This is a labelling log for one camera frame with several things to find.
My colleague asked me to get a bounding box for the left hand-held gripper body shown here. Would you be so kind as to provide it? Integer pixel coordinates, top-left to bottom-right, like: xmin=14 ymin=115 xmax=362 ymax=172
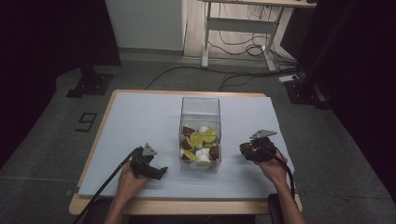
xmin=129 ymin=142 xmax=159 ymax=179

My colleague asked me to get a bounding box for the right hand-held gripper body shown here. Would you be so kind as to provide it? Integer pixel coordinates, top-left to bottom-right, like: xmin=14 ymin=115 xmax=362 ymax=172
xmin=247 ymin=129 xmax=278 ymax=163

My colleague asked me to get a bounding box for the clear plastic box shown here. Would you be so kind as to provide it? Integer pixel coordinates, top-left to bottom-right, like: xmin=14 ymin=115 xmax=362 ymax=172
xmin=178 ymin=96 xmax=223 ymax=172

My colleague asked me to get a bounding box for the person's right hand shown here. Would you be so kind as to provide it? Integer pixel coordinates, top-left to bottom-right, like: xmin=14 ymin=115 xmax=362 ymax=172
xmin=256 ymin=148 xmax=290 ymax=187

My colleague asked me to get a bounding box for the person's left hand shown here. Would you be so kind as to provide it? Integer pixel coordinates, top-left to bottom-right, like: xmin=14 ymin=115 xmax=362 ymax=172
xmin=116 ymin=161 xmax=151 ymax=201

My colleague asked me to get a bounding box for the pale blue table sheet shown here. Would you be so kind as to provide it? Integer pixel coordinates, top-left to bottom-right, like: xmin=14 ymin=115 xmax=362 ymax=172
xmin=77 ymin=91 xmax=295 ymax=201

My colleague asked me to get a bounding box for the wooden table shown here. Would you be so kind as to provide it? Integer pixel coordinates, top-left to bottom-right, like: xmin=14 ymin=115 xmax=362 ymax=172
xmin=68 ymin=89 xmax=304 ymax=217

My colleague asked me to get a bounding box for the black armrest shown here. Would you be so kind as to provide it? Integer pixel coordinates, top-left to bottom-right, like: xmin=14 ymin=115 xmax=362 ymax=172
xmin=267 ymin=192 xmax=287 ymax=224

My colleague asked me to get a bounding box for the black stand base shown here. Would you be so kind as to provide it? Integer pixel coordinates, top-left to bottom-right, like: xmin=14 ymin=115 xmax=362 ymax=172
xmin=284 ymin=77 xmax=332 ymax=110
xmin=65 ymin=66 xmax=115 ymax=99

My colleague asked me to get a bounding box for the white power strip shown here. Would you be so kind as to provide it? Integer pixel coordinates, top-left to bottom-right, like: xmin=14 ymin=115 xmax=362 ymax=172
xmin=277 ymin=74 xmax=301 ymax=84

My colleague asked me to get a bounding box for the black curtain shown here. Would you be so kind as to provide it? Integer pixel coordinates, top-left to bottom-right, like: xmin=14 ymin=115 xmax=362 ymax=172
xmin=0 ymin=0 xmax=122 ymax=171
xmin=279 ymin=0 xmax=396 ymax=203

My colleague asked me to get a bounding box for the white cabinet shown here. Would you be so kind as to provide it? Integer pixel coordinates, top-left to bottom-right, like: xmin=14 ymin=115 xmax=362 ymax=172
xmin=105 ymin=0 xmax=188 ymax=52

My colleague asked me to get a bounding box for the left hand-held gripper cable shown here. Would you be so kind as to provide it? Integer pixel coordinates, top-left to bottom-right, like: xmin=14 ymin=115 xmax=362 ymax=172
xmin=72 ymin=147 xmax=142 ymax=224

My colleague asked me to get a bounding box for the bundle of black cables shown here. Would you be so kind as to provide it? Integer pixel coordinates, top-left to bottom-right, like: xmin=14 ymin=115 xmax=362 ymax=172
xmin=207 ymin=3 xmax=301 ymax=69

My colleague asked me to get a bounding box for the long black floor cable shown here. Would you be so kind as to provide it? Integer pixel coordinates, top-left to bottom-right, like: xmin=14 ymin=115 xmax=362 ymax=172
xmin=144 ymin=65 xmax=301 ymax=91

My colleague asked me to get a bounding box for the white desk frame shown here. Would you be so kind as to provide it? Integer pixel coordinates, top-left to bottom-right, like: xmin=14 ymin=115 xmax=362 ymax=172
xmin=199 ymin=0 xmax=318 ymax=73

